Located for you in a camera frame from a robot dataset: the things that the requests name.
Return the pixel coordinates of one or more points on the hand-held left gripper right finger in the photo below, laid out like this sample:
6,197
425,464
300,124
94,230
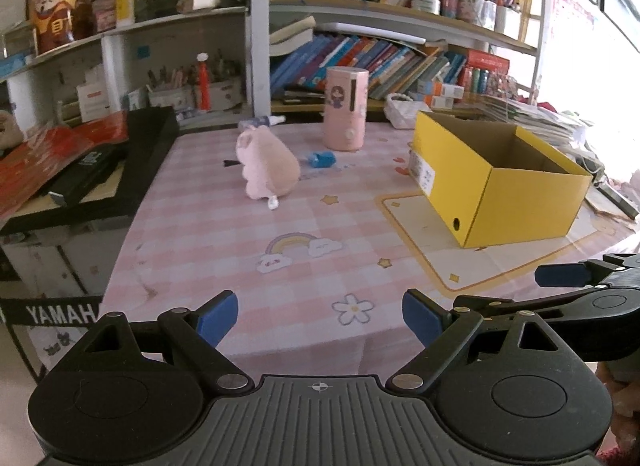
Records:
422,317

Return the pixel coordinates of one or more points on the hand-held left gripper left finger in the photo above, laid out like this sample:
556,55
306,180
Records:
217,317

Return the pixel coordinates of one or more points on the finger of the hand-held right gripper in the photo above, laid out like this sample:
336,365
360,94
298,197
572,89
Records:
492,303
560,275

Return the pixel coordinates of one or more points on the yellow cardboard box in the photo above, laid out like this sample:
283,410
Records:
525,206

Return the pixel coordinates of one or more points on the person's right hand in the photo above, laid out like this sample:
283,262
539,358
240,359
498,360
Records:
625,401

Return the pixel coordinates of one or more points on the pink checked tablecloth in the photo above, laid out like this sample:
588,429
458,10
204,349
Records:
210,236

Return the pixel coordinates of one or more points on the white desk mat orange border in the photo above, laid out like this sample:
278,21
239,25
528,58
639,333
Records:
425,231

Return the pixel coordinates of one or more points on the black remote control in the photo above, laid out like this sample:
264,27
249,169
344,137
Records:
620,201

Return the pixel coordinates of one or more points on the stack of papers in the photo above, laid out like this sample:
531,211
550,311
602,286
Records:
545,123

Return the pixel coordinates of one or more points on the pink plush toy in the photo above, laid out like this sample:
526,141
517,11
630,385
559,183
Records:
270,165

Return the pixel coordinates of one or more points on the black keyboard case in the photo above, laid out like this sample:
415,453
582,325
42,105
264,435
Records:
135,165

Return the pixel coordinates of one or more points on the small blue toy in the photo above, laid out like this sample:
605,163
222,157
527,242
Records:
322,158

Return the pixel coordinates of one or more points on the white quilted pouch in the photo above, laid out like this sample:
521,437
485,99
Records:
405,113

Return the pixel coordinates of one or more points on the orange and white small boxes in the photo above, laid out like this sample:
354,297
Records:
445,93

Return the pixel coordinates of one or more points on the pink cylindrical humidifier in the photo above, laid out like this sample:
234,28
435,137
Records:
345,115

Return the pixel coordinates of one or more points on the red box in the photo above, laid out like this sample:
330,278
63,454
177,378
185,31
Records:
489,61

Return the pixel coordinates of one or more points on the red bottle with white cap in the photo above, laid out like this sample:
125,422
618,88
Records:
203,85

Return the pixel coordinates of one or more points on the red paper bag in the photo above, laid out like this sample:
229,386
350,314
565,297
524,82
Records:
45,155

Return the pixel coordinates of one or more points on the white card with red print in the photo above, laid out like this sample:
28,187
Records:
92,101

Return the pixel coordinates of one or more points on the white pen holder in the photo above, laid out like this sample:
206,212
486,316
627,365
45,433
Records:
507,23

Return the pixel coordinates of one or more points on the row of colourful books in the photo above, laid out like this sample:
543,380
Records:
370,63

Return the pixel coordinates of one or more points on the wooden bookshelf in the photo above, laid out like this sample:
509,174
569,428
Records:
380,20

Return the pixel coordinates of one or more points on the round tin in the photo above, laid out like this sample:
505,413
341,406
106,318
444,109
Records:
426,5

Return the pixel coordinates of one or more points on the white bottle with yellow label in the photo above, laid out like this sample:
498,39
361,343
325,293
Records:
125,8

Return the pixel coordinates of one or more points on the red and gold figure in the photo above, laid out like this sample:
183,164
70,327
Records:
55,15

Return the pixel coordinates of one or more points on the pink wall poster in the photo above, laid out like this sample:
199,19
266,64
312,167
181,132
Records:
572,8

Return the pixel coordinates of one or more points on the white wall shelf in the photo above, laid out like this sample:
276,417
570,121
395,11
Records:
175,25

